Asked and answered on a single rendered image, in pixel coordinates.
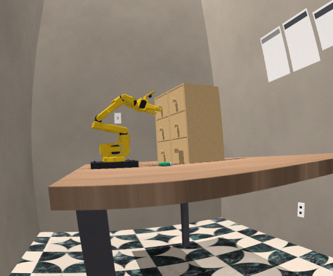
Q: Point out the tan wooden chest of drawers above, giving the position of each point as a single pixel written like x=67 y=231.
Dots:
x=203 y=123

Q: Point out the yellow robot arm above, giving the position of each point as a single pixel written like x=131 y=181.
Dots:
x=108 y=149

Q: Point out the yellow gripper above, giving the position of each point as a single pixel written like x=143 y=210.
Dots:
x=143 y=105

